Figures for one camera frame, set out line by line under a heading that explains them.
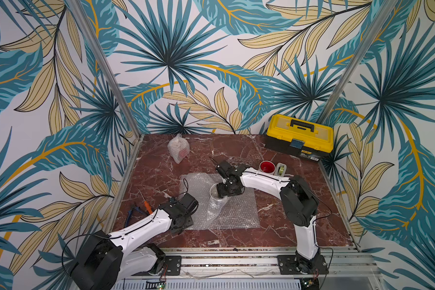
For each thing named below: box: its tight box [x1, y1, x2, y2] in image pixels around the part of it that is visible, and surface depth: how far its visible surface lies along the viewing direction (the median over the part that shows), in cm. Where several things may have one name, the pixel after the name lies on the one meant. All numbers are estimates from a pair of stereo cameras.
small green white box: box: [274, 162, 287, 178], surface depth 100 cm
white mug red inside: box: [259, 160, 277, 175], surface depth 100 cm
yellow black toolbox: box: [265, 114, 334, 162], surface depth 102 cm
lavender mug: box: [207, 183, 229, 213], surface depth 85 cm
